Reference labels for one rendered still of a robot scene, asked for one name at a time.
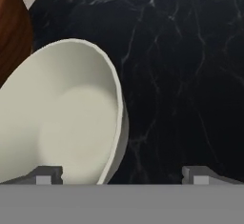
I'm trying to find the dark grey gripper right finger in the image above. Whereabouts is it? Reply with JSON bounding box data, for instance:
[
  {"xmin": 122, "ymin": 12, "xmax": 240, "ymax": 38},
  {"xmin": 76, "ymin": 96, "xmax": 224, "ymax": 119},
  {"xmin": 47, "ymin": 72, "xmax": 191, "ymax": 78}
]
[{"xmin": 181, "ymin": 165, "xmax": 243, "ymax": 185}]

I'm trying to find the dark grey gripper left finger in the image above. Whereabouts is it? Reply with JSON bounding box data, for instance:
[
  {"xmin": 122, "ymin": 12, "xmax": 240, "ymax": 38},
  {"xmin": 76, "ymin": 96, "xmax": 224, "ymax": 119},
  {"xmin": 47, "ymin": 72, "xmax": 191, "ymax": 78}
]
[{"xmin": 2, "ymin": 165, "xmax": 64, "ymax": 185}]

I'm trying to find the white bowl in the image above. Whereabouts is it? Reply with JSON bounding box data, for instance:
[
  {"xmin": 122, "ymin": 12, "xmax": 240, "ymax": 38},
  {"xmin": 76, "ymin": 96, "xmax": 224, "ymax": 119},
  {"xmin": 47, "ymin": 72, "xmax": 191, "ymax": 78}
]
[{"xmin": 0, "ymin": 37, "xmax": 130, "ymax": 185}]

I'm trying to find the brown wooden bowl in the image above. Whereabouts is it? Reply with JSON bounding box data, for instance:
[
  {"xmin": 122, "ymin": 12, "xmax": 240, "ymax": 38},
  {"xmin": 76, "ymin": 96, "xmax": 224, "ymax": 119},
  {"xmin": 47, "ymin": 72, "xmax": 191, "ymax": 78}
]
[{"xmin": 0, "ymin": 0, "xmax": 34, "ymax": 89}]

